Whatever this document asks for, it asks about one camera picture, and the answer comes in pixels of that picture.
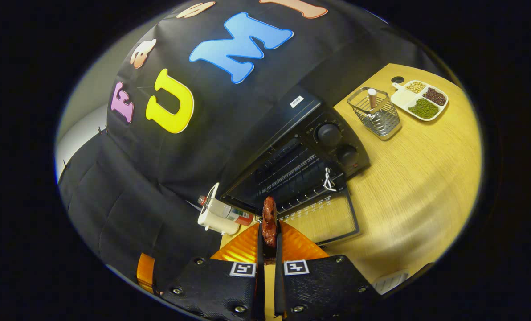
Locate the white divided bean plate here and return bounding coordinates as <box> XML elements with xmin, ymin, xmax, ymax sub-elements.
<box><xmin>390</xmin><ymin>80</ymin><xmax>450</xmax><ymax>122</ymax></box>

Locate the red label sauce bottle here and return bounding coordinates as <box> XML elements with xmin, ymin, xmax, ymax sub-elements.
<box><xmin>197</xmin><ymin>195</ymin><xmax>254</xmax><ymax>226</ymax></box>

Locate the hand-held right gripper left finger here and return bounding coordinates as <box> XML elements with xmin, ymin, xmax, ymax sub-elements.
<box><xmin>161</xmin><ymin>222</ymin><xmax>266</xmax><ymax>321</ymax></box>

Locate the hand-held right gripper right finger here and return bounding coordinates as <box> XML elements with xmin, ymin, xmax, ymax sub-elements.
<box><xmin>274</xmin><ymin>221</ymin><xmax>378</xmax><ymax>321</ymax></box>

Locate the reddish brown meat piece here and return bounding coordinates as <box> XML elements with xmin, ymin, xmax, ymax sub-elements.
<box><xmin>261</xmin><ymin>196</ymin><xmax>279</xmax><ymax>264</ymax></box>

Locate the metal wire basket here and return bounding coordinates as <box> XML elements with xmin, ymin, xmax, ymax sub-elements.
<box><xmin>347</xmin><ymin>86</ymin><xmax>402</xmax><ymax>141</ymax></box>

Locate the black electric oven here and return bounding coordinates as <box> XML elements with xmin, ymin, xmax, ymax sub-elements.
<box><xmin>220</xmin><ymin>84</ymin><xmax>372</xmax><ymax>247</ymax></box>

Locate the white slotted tray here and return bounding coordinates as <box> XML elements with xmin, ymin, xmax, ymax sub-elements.
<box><xmin>372</xmin><ymin>268</ymin><xmax>410</xmax><ymax>295</ymax></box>

